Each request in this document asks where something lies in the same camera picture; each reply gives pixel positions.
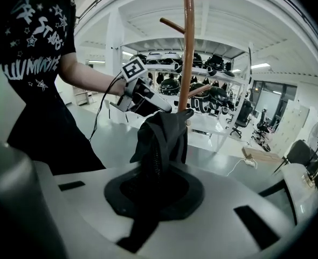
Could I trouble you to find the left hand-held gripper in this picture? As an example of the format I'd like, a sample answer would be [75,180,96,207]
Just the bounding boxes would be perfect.
[109,57,172,117]

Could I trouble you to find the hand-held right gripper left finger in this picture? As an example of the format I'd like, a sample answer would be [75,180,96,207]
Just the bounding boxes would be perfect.
[53,163,149,259]

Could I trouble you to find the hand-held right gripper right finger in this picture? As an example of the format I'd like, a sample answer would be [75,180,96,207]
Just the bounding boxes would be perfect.
[137,162,294,259]

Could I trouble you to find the black garment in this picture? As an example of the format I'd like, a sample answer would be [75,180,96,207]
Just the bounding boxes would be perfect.
[116,108,195,255]

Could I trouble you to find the brown wooden coat rack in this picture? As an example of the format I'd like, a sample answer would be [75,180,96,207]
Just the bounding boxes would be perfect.
[160,0,214,126]

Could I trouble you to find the person's left forearm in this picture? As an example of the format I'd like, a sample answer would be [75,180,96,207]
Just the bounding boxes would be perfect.
[58,52,127,97]

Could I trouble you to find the row of black helmets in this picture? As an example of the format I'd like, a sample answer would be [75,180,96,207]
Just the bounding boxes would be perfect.
[129,51,237,116]

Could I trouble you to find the white power strip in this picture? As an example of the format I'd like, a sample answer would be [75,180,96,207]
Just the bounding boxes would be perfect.
[244,157,258,169]

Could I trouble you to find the flat wooden board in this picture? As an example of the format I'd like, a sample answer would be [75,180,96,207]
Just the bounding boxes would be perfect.
[241,146,284,165]

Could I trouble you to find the white metal shelving unit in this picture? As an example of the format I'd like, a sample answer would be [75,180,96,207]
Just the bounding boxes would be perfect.
[119,39,254,154]

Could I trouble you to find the black office chair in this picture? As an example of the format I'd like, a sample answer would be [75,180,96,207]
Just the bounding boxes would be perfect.
[230,100,253,139]
[252,108,273,147]

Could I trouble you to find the white lockers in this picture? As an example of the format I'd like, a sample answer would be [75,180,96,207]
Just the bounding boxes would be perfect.
[269,100,318,156]

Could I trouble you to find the black star print t-shirt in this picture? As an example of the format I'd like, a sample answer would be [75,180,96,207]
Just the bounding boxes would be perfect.
[0,0,77,105]

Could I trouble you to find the white power cable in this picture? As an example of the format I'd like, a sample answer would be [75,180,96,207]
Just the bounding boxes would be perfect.
[226,158,246,176]

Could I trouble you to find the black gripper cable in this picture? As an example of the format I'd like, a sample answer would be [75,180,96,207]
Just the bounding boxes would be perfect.
[88,71,127,143]

